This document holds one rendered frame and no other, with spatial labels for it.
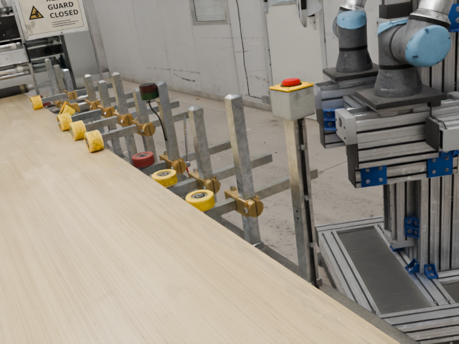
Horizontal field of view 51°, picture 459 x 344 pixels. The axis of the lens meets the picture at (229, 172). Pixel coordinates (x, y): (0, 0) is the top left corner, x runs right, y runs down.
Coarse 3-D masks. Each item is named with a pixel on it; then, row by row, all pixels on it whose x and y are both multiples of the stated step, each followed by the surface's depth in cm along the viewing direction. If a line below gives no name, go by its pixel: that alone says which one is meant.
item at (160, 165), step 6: (216, 144) 193; (222, 144) 193; (228, 144) 194; (210, 150) 191; (216, 150) 192; (222, 150) 194; (180, 156) 185; (192, 156) 187; (156, 162) 182; (162, 162) 181; (144, 168) 178; (150, 168) 179; (156, 168) 181; (162, 168) 182; (150, 174) 180
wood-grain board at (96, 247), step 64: (0, 128) 260; (0, 192) 163; (64, 192) 154; (128, 192) 147; (0, 256) 119; (64, 256) 114; (128, 256) 110; (192, 256) 106; (256, 256) 102; (0, 320) 94; (64, 320) 91; (128, 320) 88; (192, 320) 85; (256, 320) 83; (320, 320) 81
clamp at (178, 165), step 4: (160, 156) 186; (164, 156) 185; (160, 160) 187; (168, 160) 180; (176, 160) 178; (180, 160) 178; (168, 164) 181; (172, 164) 178; (176, 164) 177; (180, 164) 178; (184, 164) 178; (168, 168) 182; (172, 168) 177; (176, 168) 177; (180, 168) 178; (184, 168) 179; (176, 172) 177; (180, 172) 178
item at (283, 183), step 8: (312, 168) 156; (288, 176) 152; (312, 176) 154; (264, 184) 148; (272, 184) 148; (280, 184) 148; (288, 184) 150; (256, 192) 144; (264, 192) 146; (272, 192) 147; (224, 200) 142; (232, 200) 141; (216, 208) 138; (224, 208) 139; (232, 208) 141; (216, 216) 139
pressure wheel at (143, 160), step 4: (144, 152) 181; (148, 152) 180; (136, 156) 178; (140, 156) 177; (144, 156) 176; (148, 156) 175; (152, 156) 177; (136, 160) 175; (140, 160) 175; (144, 160) 175; (148, 160) 176; (152, 160) 177; (136, 164) 176; (140, 164) 175; (144, 164) 175; (148, 164) 176; (148, 176) 181
